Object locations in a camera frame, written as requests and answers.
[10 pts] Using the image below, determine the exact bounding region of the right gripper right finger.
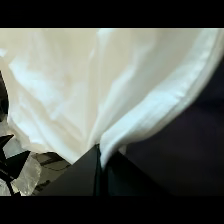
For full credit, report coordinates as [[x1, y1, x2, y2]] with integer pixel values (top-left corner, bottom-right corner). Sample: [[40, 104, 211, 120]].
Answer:
[[102, 150, 172, 197]]

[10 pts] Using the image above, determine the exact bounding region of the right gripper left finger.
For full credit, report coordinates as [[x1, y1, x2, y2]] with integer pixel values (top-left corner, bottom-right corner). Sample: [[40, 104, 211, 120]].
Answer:
[[39, 144, 102, 197]]

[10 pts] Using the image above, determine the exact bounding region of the white shirt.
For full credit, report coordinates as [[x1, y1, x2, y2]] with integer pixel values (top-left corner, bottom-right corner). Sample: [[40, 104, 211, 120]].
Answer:
[[0, 28, 224, 171]]

